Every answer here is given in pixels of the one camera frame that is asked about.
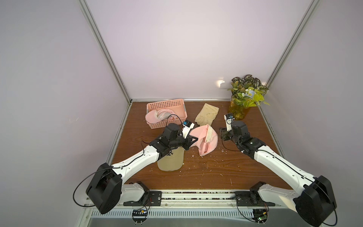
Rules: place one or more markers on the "cream work glove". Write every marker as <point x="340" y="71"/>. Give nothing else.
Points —
<point x="207" y="115"/>

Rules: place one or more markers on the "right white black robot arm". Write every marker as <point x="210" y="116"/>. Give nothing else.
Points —
<point x="312" y="198"/>

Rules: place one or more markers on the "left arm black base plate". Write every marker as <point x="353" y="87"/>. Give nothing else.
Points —
<point x="149" y="198"/>

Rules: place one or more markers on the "beige baseball cap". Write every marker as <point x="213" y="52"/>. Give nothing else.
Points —
<point x="172" y="162"/>

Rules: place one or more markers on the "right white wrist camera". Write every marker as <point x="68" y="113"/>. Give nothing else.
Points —
<point x="229" y="118"/>

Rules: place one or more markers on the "circuit board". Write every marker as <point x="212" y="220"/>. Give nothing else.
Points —
<point x="260" y="216"/>
<point x="139" y="216"/>

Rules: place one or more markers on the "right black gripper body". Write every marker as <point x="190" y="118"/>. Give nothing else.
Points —
<point x="224" y="134"/>

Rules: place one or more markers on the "pink perforated plastic basket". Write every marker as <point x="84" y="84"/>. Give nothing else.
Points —
<point x="177" y="105"/>

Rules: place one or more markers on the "left circuit board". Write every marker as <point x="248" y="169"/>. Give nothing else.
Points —
<point x="139" y="216"/>

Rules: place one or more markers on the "right circuit board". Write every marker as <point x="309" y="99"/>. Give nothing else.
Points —
<point x="260" y="216"/>

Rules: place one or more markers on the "aluminium front rail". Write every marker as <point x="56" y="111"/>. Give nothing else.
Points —
<point x="189" y="198"/>

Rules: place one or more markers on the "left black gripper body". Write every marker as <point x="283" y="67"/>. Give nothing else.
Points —
<point x="178" y="142"/>

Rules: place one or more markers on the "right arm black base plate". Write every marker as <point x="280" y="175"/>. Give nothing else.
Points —
<point x="250" y="199"/>

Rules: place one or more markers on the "pink baseball cap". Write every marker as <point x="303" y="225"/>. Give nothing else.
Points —
<point x="207" y="139"/>

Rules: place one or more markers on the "potted plant in yellow vase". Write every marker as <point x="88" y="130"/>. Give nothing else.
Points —
<point x="247" y="92"/>

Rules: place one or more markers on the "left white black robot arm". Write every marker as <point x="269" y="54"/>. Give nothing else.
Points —
<point x="107" y="187"/>

